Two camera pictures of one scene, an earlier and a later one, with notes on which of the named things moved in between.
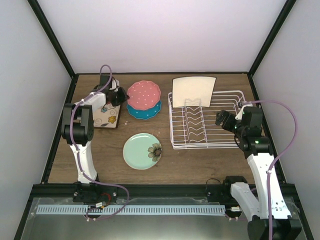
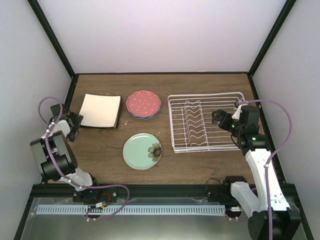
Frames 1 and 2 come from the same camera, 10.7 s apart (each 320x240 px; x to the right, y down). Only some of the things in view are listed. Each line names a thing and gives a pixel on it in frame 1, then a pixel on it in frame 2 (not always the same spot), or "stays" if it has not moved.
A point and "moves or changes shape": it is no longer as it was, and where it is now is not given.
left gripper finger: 122,94 → 77,118
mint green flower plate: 142,151 stays
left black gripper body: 114,96 → 70,117
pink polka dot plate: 143,95 moves or changes shape
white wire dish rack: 195,127 stays
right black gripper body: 227,125 stays
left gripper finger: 120,100 → 71,135
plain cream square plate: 193,91 → 100,111
